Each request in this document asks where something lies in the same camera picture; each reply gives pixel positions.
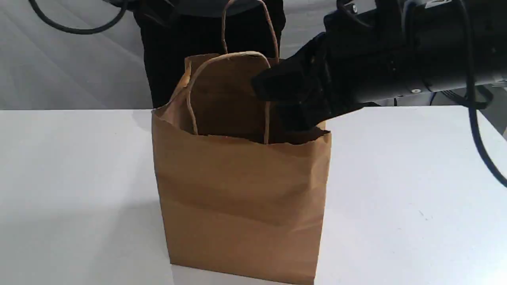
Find brown paper bag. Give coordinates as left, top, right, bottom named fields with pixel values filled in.
left=152, top=11, right=332, bottom=285

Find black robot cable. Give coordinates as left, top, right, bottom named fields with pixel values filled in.
left=456, top=0, right=507, bottom=188

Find black cable bundle right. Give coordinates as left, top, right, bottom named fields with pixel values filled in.
left=430, top=83, right=507, bottom=110

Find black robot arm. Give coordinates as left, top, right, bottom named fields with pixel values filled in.
left=252, top=0, right=507, bottom=131

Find person in dark clothes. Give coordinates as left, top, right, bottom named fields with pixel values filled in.
left=132, top=0, right=286, bottom=108

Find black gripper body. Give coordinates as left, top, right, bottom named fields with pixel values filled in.
left=323, top=0, right=426, bottom=107

